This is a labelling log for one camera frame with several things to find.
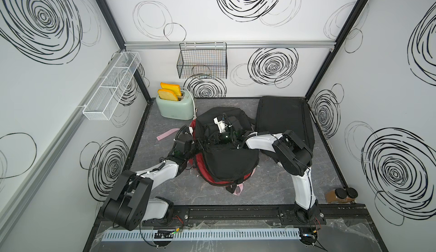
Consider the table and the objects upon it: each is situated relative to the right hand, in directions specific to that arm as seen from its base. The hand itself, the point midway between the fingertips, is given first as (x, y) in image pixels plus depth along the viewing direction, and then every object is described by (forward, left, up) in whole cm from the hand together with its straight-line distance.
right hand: (207, 139), depth 90 cm
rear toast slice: (+26, +19, +13) cm, 34 cm away
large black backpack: (+21, -43, -4) cm, 48 cm away
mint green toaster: (+20, +17, +2) cm, 26 cm away
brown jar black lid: (-26, -64, +1) cm, 69 cm away
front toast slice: (+21, +24, +12) cm, 34 cm away
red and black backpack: (-12, -10, +1) cm, 16 cm away
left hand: (-1, 0, +1) cm, 1 cm away
